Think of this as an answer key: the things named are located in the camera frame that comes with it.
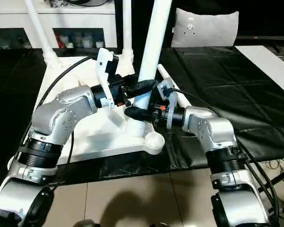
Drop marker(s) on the white plastic table leg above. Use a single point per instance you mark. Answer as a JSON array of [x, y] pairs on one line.
[[127, 28], [156, 38], [40, 33], [163, 72]]

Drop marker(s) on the black table mat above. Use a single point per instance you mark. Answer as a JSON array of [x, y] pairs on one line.
[[241, 99]]

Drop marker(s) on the white glass-door cabinet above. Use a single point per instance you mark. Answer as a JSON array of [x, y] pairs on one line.
[[52, 21]]

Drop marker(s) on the white flat board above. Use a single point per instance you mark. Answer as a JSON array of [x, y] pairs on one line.
[[270, 64]]

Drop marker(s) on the dark items on cabinet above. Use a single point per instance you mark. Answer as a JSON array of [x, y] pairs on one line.
[[75, 2]]

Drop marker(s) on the grey cushion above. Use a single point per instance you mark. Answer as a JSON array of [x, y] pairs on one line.
[[206, 27]]

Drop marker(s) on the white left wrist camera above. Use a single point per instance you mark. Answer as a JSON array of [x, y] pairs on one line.
[[106, 64]]

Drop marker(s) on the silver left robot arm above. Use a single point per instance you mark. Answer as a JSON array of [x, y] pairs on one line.
[[57, 127]]

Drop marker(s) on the white plastic table top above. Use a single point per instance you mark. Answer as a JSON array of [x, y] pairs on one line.
[[99, 132]]

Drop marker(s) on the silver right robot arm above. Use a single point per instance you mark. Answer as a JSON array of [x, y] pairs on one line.
[[217, 142]]

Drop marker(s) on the black metal frame leg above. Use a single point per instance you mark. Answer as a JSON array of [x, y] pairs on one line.
[[277, 178]]

